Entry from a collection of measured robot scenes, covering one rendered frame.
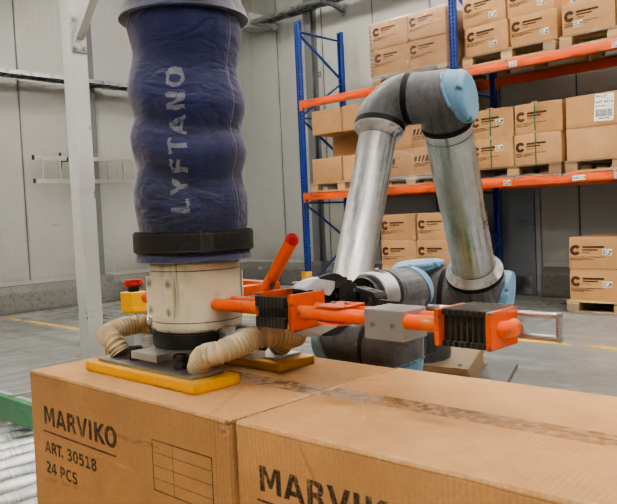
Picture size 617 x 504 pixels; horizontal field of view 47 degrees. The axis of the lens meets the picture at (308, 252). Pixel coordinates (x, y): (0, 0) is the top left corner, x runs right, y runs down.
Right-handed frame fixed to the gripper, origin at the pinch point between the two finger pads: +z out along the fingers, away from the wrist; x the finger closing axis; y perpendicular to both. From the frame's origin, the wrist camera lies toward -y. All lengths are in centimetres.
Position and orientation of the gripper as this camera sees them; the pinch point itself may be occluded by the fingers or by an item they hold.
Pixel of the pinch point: (301, 309)
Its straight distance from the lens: 116.7
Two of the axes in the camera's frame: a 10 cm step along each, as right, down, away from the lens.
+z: -6.8, 0.6, -7.3
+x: -0.4, -10.0, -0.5
